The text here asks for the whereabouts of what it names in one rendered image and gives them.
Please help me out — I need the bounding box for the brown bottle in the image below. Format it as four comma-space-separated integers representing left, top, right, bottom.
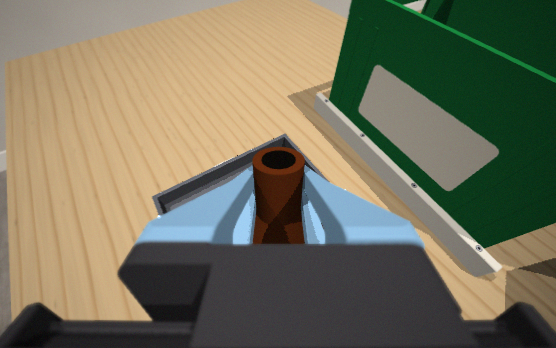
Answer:
252, 147, 305, 244

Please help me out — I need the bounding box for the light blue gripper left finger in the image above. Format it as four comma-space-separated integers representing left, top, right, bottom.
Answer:
134, 165, 256, 245

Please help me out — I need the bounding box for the grey rectangular tray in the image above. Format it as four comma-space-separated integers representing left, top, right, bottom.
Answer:
152, 134, 329, 216

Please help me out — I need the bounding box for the green plastic crate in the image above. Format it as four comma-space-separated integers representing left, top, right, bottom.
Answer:
329, 0, 556, 248

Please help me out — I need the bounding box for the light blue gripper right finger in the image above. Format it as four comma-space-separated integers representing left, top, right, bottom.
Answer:
301, 165, 425, 250

